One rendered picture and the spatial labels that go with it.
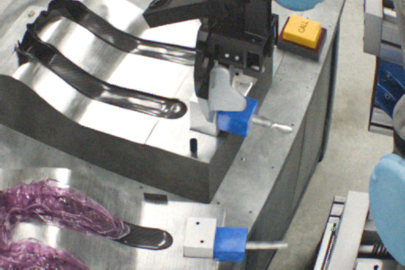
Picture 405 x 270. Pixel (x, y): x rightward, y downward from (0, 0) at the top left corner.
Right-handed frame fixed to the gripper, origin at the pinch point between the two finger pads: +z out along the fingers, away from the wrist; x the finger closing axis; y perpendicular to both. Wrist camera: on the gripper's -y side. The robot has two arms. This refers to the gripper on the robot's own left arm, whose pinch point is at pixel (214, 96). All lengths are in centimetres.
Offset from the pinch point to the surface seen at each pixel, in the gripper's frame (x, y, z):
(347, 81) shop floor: 113, 4, 94
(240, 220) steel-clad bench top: -8.2, 7.3, 13.2
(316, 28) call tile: 32.2, 6.7, 9.8
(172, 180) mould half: -7.1, -3.0, 10.2
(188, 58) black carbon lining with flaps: 10.7, -8.3, 5.3
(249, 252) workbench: 10, 4, 52
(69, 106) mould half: -5.3, -20.3, 4.4
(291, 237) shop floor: 45, 5, 94
